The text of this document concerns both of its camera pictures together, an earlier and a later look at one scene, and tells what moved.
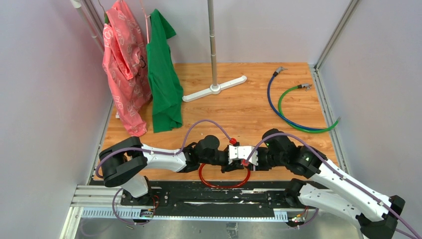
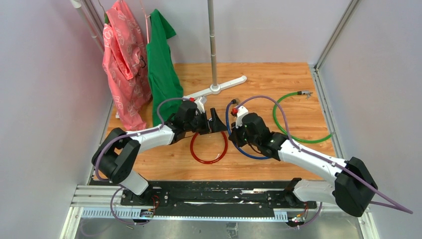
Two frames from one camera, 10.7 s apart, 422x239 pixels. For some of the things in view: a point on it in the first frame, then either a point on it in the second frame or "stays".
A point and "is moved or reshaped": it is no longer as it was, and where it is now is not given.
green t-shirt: (165, 90) stays
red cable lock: (199, 171) is moved or reshaped
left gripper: (234, 166) to (216, 124)
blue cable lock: (275, 74) to (234, 101)
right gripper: (260, 166) to (234, 137)
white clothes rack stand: (214, 88) stays
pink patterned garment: (125, 66) stays
